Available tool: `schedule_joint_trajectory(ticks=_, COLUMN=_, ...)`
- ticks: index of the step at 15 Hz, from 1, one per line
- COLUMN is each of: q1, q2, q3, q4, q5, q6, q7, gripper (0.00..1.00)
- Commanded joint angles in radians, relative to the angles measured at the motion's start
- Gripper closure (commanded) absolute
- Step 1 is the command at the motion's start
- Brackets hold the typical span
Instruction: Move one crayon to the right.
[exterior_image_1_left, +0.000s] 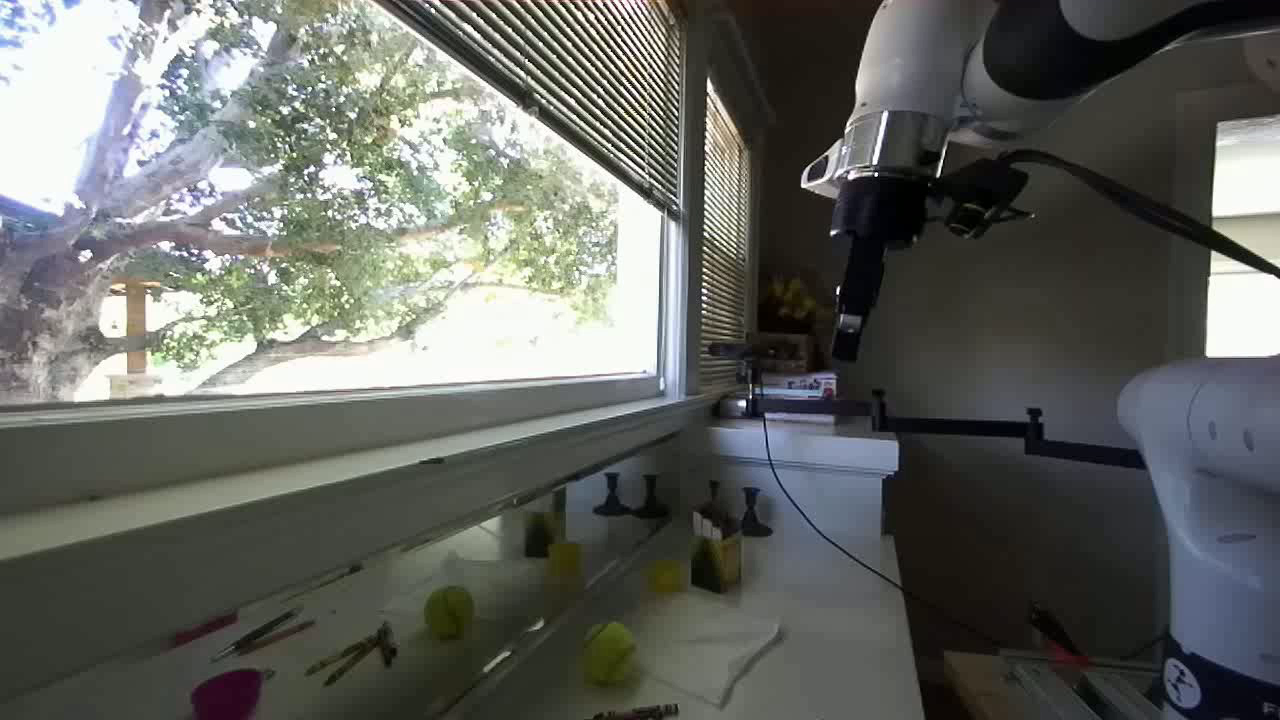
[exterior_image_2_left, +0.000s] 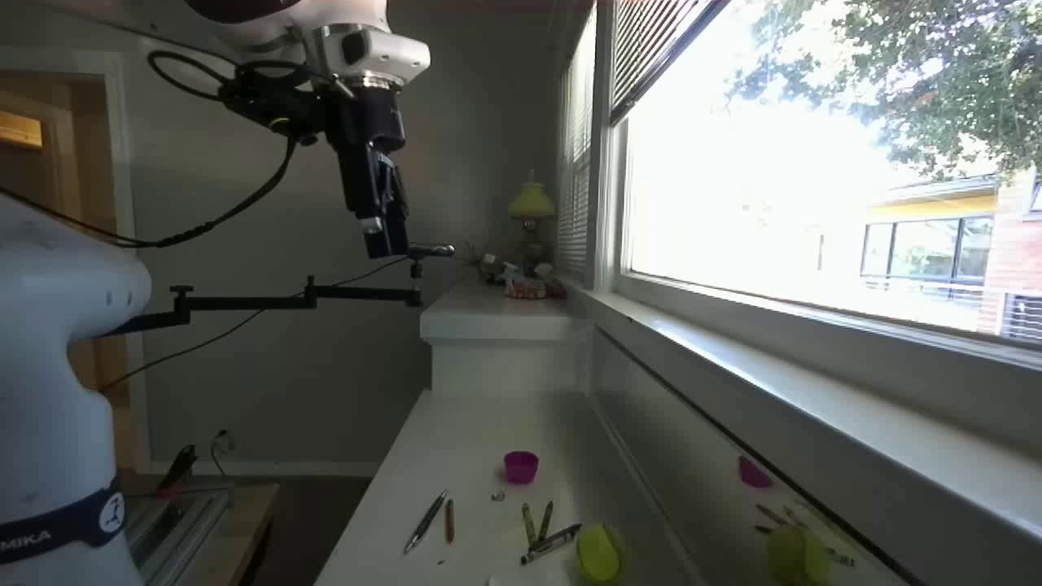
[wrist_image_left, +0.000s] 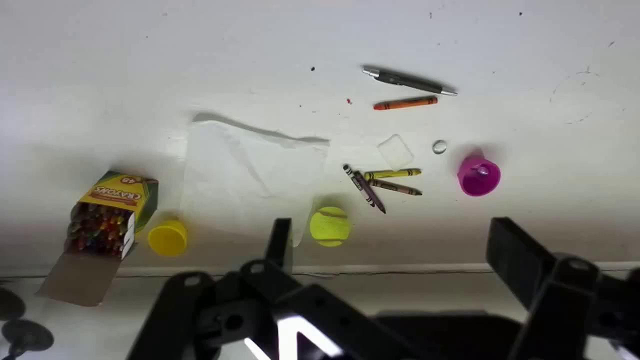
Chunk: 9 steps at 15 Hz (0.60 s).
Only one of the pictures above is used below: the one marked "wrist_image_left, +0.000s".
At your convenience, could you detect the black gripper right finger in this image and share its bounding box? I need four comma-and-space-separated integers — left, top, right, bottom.
484, 217, 640, 360

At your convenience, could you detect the open crayon box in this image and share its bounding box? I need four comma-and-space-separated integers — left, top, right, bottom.
38, 169, 161, 308

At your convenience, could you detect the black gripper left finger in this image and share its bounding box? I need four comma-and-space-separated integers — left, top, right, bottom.
126, 219, 429, 360

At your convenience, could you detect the orange crayon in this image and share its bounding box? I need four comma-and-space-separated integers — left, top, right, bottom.
373, 95, 443, 112

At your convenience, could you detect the yellow tennis ball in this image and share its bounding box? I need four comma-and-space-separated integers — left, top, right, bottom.
309, 205, 355, 251

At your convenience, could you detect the black and silver pen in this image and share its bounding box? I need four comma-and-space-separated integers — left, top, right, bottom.
360, 62, 461, 97

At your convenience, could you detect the purple crayon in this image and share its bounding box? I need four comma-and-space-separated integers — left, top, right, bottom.
352, 171, 390, 217

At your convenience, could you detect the black suction cup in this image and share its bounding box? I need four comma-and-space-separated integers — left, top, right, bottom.
0, 319, 57, 360
0, 287, 29, 324

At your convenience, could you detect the magenta plastic cup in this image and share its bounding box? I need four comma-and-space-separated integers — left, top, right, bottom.
456, 154, 503, 199

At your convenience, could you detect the yellow crayon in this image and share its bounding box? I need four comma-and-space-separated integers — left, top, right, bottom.
362, 167, 424, 183

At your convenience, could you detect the yellow plastic cup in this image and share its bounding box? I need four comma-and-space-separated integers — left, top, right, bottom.
146, 219, 190, 259

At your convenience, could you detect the white paper sheet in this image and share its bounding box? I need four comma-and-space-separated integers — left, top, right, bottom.
178, 111, 332, 237

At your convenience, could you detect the clear plastic square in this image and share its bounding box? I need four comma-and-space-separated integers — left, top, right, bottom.
377, 132, 417, 169

